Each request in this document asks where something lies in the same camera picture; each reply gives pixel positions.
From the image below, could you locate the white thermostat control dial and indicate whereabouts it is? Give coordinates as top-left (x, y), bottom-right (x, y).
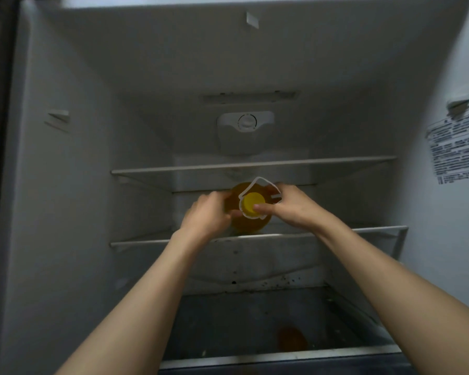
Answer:
top-left (217, 111), bottom-right (276, 134)

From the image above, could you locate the white refrigerator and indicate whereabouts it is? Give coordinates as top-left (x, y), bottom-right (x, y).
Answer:
top-left (0, 0), bottom-right (469, 375)

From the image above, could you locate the clear crisper drawer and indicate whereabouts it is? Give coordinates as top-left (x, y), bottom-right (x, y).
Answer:
top-left (158, 285), bottom-right (403, 371)

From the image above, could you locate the glass refrigerator shelf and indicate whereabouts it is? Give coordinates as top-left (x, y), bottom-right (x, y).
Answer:
top-left (110, 155), bottom-right (398, 192)
top-left (110, 226), bottom-right (409, 262)

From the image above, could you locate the person's left forearm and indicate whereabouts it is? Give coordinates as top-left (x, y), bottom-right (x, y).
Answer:
top-left (55, 227), bottom-right (209, 375)

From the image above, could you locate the person's left hand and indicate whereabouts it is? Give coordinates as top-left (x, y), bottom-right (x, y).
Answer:
top-left (179, 191), bottom-right (233, 244)

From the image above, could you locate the yellow oil bottle with handle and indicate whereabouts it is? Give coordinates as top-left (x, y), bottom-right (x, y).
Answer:
top-left (224, 177), bottom-right (283, 235)

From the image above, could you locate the person's right forearm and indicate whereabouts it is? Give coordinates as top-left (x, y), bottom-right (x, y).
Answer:
top-left (315, 217), bottom-right (469, 375)

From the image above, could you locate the white printed label sticker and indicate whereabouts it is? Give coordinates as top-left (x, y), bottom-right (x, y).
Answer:
top-left (425, 113), bottom-right (469, 185)

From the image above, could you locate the person's right hand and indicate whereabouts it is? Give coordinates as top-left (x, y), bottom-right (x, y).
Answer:
top-left (253, 183), bottom-right (336, 232)

